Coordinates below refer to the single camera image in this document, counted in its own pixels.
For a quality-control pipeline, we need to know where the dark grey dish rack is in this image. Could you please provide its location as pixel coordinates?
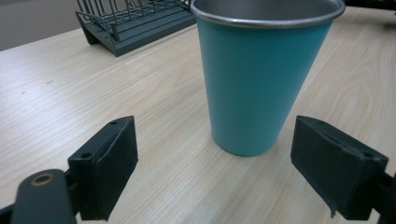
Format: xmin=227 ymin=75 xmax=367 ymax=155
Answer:
xmin=75 ymin=0 xmax=198 ymax=58

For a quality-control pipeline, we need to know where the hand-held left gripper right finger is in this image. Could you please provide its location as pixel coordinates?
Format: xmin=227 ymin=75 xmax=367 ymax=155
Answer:
xmin=290 ymin=115 xmax=389 ymax=221

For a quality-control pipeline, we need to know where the teal metal cup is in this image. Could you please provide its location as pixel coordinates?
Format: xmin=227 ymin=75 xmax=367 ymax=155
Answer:
xmin=190 ymin=0 xmax=347 ymax=158

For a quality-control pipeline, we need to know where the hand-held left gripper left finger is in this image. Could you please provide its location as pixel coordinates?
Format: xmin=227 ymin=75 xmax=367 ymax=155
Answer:
xmin=67 ymin=115 xmax=139 ymax=222

